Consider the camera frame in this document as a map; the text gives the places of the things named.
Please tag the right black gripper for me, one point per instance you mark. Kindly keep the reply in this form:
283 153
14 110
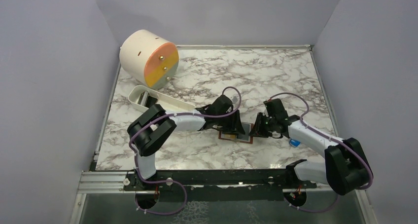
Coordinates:
258 130

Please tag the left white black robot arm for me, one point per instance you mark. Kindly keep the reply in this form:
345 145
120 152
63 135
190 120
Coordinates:
150 131

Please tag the round cream drawer cabinet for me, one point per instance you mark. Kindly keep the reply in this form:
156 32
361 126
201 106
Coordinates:
148 58

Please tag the small blue object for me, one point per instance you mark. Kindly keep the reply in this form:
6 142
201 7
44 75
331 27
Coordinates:
294 143

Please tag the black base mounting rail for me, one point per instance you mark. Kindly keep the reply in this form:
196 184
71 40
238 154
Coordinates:
216 185

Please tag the stack of cards in tray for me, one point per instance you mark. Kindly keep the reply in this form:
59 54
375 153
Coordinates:
146 99

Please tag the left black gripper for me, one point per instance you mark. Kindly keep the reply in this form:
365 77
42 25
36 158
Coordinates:
235 126

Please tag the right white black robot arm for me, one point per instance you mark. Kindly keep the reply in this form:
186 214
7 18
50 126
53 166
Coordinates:
344 167

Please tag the white rectangular plastic tray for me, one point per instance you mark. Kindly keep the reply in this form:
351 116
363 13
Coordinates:
167 102

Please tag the brown leather card holder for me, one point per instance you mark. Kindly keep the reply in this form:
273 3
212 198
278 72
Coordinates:
246 138

